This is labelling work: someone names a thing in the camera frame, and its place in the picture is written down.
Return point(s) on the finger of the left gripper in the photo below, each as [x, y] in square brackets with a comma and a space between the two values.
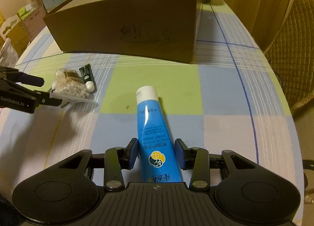
[31, 80]
[44, 98]

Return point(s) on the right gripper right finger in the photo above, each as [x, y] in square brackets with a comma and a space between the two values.
[197, 160]

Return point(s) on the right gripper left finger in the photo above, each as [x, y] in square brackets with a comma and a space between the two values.
[118, 159]

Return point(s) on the cotton swab bag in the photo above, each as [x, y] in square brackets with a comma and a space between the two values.
[70, 88]

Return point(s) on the blue hand cream tube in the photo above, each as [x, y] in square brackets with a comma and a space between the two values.
[157, 154]

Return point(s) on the green ointment tube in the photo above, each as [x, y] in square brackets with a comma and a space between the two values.
[88, 78]

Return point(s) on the crumpled plastic bag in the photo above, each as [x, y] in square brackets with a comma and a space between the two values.
[9, 56]

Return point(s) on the cardboard boxes on floor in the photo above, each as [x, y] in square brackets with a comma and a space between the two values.
[23, 30]

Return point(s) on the checkered tablecloth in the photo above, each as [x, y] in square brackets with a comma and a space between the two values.
[229, 98]

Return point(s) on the brown cardboard storage box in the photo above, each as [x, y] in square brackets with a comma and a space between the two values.
[161, 29]

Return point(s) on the quilted brown chair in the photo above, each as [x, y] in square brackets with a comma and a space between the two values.
[291, 55]

